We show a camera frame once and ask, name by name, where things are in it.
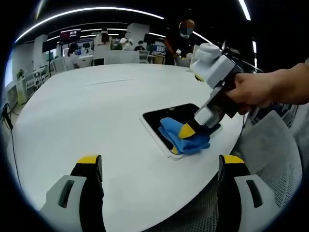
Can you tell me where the black stand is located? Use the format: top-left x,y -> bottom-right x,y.
1,103 -> 14,130

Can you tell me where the white office partition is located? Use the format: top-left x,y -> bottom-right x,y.
106,50 -> 140,65

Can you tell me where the curved ceiling light strip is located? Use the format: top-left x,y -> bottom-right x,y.
14,7 -> 165,44

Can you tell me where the straight ceiling light strip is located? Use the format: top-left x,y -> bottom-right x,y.
238,0 -> 252,21

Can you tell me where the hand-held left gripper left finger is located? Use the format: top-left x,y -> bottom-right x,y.
40,154 -> 107,232

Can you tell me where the blue cleaning cloth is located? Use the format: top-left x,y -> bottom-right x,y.
158,117 -> 211,155

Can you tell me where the grey mesh office chair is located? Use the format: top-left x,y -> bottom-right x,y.
195,110 -> 304,232

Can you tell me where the black mirror with white frame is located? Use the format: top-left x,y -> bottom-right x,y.
140,103 -> 223,160

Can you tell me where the red wall screen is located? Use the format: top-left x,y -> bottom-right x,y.
59,29 -> 82,42

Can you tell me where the black cable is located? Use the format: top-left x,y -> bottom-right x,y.
6,106 -> 24,184

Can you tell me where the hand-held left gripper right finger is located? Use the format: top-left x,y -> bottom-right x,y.
216,154 -> 283,232

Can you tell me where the person's right hand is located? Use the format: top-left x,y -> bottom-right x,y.
226,69 -> 277,116

